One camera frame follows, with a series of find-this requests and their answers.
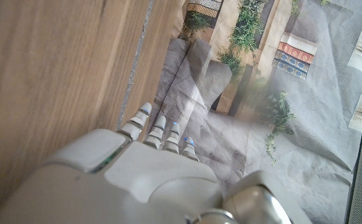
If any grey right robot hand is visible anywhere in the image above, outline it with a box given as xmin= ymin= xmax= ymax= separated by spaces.
xmin=0 ymin=102 xmax=313 ymax=224

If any printed fabric backdrop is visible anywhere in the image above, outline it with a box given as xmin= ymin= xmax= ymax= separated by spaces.
xmin=148 ymin=0 xmax=362 ymax=224

